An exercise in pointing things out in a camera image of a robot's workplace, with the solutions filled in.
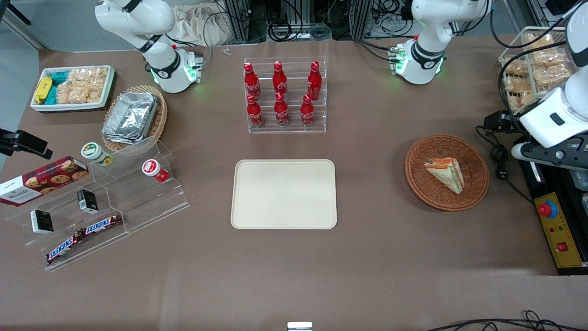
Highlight triangular sandwich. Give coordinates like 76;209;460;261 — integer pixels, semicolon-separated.
424;157;465;195

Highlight brown round wicker basket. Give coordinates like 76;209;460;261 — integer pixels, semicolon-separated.
405;134;490;212

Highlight beige rectangular tray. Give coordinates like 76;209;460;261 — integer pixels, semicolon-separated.
231;159;338;230

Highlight light oval wicker basket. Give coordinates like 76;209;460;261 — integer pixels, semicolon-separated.
101;85;169;155

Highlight clear cracker snack bag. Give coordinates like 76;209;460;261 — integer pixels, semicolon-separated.
532;67;573;89
528;50;569;70
503;60;530;78
525;32;555;52

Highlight steel pan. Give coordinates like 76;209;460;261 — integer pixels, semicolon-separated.
571;168;588;192

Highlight black control box yellow panel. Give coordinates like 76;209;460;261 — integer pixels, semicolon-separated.
519;133;588;276

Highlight red cola bottle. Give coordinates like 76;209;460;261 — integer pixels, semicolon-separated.
272;61;288;100
307;61;322;101
274;92;291;127
243;63;262;102
246;94;265;129
300;94;316;127

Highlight clear acrylic bottle rack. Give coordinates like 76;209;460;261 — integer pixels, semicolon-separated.
243;57;328;134

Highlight cream crumpled cloth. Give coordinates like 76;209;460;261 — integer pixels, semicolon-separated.
172;4;240;47

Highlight red lid yogurt cup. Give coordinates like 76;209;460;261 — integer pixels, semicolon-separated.
141;158;170;183

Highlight aluminium foil container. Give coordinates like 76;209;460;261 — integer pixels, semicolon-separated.
102;91;160;146

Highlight clear acrylic step shelf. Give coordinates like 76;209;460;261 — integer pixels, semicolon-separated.
5;135;191;272

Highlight green lid yogurt cup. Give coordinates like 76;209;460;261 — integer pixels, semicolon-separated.
81;142;113;167

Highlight brown snickers bar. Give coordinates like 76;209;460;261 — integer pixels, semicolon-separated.
81;213;124;236
45;231;86;266

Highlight small black white box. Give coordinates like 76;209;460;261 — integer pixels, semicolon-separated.
30;209;55;235
76;188;99;214

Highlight yellow snack packet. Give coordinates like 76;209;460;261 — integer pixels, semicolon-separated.
34;77;53;104

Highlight white rectangular snack bin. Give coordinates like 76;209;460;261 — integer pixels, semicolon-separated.
30;65;117;113

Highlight red tartan cookie box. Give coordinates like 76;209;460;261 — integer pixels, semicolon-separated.
0;156;90;207

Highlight black cable with plug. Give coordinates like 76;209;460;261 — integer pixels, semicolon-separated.
475;125;536;205

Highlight clear wire snack basket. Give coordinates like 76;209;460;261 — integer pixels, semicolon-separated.
498;26;580;115

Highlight aluminium frame profile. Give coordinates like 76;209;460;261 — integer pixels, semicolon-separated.
351;0;373;40
224;0;268;45

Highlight black floor cables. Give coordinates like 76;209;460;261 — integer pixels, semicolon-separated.
426;310;588;331

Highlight black coiled cable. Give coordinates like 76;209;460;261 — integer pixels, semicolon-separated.
268;17;293;43

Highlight black camera clamp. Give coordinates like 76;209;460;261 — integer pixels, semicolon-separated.
0;128;54;160

